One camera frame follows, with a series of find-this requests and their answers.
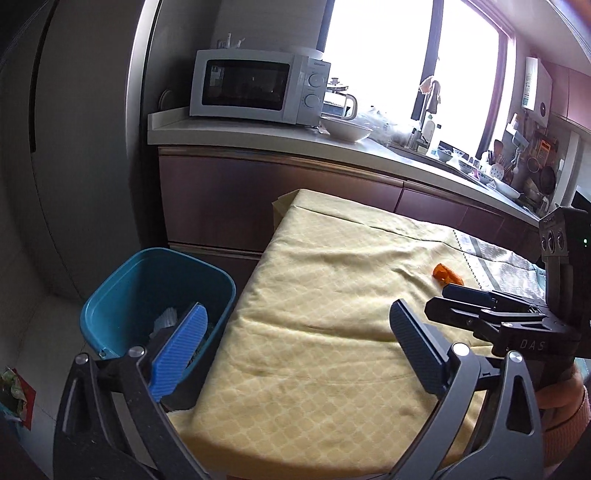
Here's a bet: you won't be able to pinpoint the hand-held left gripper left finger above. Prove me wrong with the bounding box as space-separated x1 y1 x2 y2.
53 302 208 480

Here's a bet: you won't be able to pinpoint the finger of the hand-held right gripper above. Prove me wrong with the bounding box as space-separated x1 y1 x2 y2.
425 298 550 342
442 284 548 315

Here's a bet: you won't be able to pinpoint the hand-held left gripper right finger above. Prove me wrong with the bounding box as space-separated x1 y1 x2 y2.
389 299 546 480

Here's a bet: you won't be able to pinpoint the orange peel piece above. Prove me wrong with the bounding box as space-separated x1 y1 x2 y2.
433 262 465 285

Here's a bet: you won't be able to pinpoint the blue plastic bin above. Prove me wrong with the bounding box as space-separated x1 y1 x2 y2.
80 248 237 384

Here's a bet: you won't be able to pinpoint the person's right forearm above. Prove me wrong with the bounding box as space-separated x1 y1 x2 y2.
545 383 591 467

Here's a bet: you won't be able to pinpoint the person's right hand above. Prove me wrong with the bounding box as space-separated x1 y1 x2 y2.
536 364 587 432

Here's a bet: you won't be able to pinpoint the beige patterned blanket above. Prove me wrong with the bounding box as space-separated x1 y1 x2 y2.
450 228 550 301

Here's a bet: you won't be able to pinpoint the yellow tablecloth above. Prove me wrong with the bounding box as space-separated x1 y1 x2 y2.
166 188 543 467

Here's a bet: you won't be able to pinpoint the wide white bowl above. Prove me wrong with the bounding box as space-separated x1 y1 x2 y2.
492 178 522 199

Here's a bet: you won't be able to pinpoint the red green packet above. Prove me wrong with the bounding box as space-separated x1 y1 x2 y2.
0 367 37 432

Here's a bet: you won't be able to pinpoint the brown kitchen cabinets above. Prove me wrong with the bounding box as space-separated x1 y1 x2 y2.
157 148 543 282

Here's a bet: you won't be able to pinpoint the metal kitchen faucet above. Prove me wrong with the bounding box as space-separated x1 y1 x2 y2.
412 80 441 151

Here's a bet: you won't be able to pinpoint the clear plastic packaging pile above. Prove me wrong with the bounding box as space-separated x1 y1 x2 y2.
355 108 407 144

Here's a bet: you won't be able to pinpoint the white water heater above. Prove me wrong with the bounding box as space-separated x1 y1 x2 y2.
524 55 552 112

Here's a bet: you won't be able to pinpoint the large white bowl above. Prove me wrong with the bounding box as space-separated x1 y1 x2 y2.
320 115 373 142

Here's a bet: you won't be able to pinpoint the glass kettle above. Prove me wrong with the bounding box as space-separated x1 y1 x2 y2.
323 76 359 121

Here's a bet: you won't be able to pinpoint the white kitchen counter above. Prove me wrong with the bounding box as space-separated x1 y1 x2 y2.
148 107 541 220

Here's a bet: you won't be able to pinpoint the grey refrigerator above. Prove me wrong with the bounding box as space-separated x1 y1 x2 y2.
0 0 162 296

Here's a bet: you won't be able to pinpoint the kitchen window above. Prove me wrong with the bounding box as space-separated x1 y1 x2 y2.
321 0 515 160

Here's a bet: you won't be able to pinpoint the white microwave oven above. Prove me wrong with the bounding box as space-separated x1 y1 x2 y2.
189 48 332 126

